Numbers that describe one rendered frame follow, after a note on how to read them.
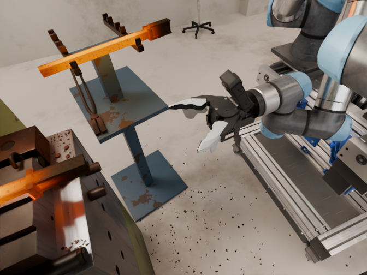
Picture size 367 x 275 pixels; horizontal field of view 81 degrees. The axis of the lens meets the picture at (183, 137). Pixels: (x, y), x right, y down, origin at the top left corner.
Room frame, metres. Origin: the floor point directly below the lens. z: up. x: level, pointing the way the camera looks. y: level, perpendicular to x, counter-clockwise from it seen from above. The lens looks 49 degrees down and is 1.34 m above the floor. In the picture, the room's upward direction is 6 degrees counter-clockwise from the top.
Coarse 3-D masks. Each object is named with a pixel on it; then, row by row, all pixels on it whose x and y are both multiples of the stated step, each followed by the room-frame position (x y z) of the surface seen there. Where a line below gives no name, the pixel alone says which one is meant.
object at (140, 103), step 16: (96, 80) 0.91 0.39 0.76; (128, 80) 0.88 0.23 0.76; (96, 96) 0.79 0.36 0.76; (128, 96) 0.76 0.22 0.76; (144, 96) 0.75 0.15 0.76; (96, 112) 0.68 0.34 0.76; (112, 112) 0.67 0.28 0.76; (128, 112) 0.66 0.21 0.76; (144, 112) 0.65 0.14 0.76; (160, 112) 0.65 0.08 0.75; (112, 128) 0.58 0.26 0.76; (128, 128) 0.58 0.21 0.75
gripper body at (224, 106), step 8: (248, 96) 0.40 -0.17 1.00; (256, 96) 0.38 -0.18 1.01; (216, 104) 0.37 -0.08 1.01; (224, 104) 0.37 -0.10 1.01; (232, 104) 0.37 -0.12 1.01; (256, 104) 0.37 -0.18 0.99; (208, 112) 0.38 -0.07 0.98; (216, 112) 0.35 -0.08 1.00; (224, 112) 0.34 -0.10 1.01; (232, 112) 0.34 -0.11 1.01; (240, 112) 0.35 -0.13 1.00; (248, 112) 0.38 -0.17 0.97; (256, 112) 0.37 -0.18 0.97; (208, 120) 0.38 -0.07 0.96; (216, 120) 0.35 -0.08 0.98; (240, 120) 0.34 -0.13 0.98; (248, 120) 0.37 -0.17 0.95; (224, 136) 0.33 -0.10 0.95; (232, 136) 0.34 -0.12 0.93
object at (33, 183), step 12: (48, 168) 0.24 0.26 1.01; (60, 168) 0.24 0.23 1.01; (72, 168) 0.23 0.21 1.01; (84, 168) 0.25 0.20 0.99; (24, 180) 0.22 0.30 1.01; (36, 180) 0.22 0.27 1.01; (48, 180) 0.22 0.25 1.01; (60, 180) 0.23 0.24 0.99; (0, 192) 0.20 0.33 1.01; (12, 192) 0.20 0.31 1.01; (24, 192) 0.20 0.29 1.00; (36, 192) 0.20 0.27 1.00
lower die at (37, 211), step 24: (24, 168) 0.26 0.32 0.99; (48, 192) 0.23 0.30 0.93; (0, 216) 0.16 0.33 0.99; (24, 216) 0.16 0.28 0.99; (48, 216) 0.18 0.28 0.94; (0, 240) 0.12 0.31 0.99; (24, 240) 0.12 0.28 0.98; (48, 240) 0.13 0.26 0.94; (0, 264) 0.09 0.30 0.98; (24, 264) 0.09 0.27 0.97
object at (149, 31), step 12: (156, 24) 0.76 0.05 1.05; (168, 24) 0.79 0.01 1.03; (132, 36) 0.71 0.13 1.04; (144, 36) 0.73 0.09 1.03; (156, 36) 0.76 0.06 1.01; (96, 48) 0.65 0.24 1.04; (108, 48) 0.66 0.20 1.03; (120, 48) 0.68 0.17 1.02; (60, 60) 0.60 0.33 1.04; (72, 60) 0.60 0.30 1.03; (84, 60) 0.62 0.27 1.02; (48, 72) 0.56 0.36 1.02
